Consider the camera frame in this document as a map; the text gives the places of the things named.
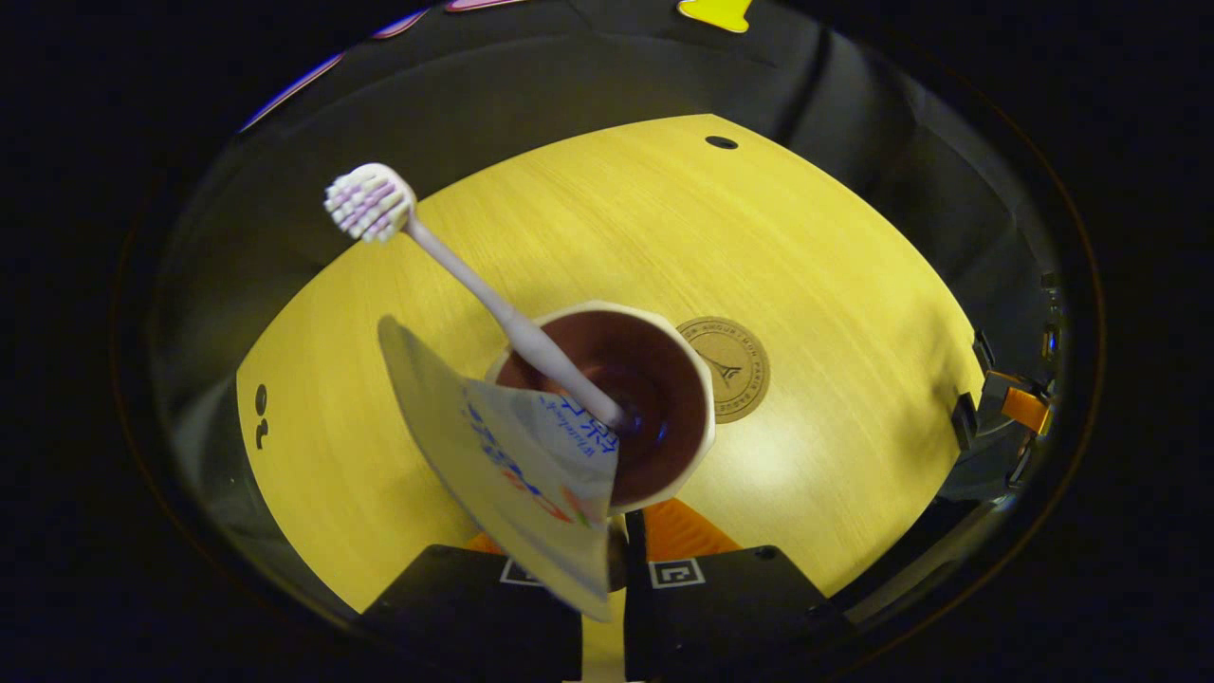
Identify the white toothpaste tube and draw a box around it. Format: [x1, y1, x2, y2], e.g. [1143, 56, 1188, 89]
[377, 314, 620, 623]

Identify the round brown coaster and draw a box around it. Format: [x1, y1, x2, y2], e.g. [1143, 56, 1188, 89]
[675, 315, 772, 425]

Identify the wooden desktop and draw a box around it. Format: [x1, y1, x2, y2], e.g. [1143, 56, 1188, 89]
[234, 114, 987, 683]

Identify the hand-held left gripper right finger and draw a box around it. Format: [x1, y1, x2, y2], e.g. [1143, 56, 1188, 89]
[621, 499, 856, 683]

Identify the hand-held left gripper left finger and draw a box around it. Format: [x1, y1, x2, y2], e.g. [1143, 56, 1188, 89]
[359, 533, 582, 683]

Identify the white toothbrush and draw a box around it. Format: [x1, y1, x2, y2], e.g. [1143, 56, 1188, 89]
[322, 162, 628, 430]

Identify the beige cup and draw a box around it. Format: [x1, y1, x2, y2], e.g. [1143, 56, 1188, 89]
[485, 301, 718, 514]

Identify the black backdrop cloth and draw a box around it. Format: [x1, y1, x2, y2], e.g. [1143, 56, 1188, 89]
[152, 0, 1075, 618]

